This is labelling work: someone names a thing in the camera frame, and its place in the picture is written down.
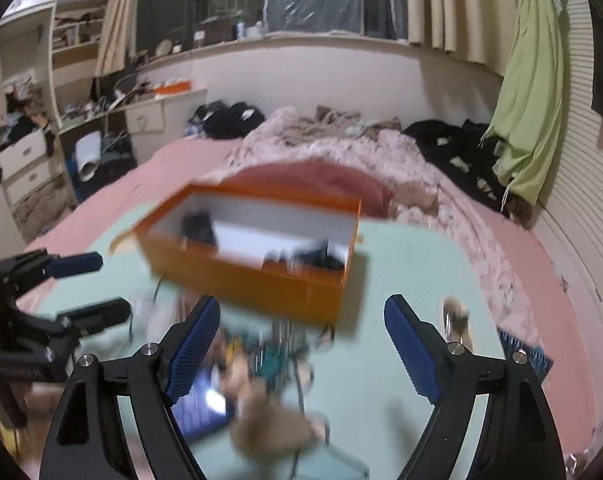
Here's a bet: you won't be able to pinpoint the brown fluffy toy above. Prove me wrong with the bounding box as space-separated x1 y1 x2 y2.
229 360 327 461

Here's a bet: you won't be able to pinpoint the white shelf unit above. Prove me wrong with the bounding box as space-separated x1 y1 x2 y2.
49 0 110 121

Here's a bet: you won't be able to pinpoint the large black clothes pile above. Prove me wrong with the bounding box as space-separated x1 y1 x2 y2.
401 119 512 216

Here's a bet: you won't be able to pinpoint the pink bed sheet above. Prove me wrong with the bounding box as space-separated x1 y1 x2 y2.
16 137 597 461

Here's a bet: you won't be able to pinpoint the white object under desk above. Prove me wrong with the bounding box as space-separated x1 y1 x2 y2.
74 131 105 183

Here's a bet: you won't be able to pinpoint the dark rectangular packet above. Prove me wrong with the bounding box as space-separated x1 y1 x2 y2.
499 329 555 376

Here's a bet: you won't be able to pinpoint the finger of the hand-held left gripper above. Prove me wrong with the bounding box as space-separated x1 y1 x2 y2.
56 297 132 336
0 250 105 293

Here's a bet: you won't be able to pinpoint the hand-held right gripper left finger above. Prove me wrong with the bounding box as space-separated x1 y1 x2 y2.
40 294 222 480

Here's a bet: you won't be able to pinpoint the green hanging cloth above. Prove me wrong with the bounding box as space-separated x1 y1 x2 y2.
484 0 569 206

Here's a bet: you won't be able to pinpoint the white louvred door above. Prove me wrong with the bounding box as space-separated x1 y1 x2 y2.
531 0 603 336

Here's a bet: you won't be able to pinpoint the narrow beige curtain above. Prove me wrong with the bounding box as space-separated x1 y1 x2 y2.
94 0 147 78

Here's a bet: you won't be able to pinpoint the crumpled foil scraps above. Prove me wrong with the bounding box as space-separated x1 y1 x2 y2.
441 296 475 351

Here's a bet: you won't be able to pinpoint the small dark item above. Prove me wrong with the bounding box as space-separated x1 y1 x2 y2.
182 211 218 248

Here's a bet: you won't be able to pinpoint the white desk with drawer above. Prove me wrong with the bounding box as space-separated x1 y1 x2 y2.
56 87 210 161

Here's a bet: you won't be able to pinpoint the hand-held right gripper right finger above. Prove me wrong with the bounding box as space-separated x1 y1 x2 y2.
384 294 567 480

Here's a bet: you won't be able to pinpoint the white drawer cabinet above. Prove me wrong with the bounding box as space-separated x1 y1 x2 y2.
0 130 52 206

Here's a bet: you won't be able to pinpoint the pink bed quilt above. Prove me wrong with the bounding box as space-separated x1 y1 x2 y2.
222 105 482 211

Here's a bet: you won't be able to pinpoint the blue tin box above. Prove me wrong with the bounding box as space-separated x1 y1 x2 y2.
172 367 237 443

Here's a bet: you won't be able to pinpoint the orange cardboard box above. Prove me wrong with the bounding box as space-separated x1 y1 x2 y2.
112 184 365 328

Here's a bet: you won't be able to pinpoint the small green circuit object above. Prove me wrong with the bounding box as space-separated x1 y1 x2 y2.
229 337 302 381

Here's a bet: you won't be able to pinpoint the wide beige curtain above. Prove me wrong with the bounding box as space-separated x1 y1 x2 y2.
401 0 519 78

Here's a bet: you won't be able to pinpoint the small black clothes pile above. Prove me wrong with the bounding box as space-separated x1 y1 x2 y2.
189 101 267 140

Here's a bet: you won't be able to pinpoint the dark red pillow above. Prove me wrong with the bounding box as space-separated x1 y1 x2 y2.
232 159 395 218

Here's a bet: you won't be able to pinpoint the small orange box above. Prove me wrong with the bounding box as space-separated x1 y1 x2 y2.
152 80 190 97

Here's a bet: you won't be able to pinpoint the light green desktop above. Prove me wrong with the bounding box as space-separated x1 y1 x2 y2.
32 205 512 480

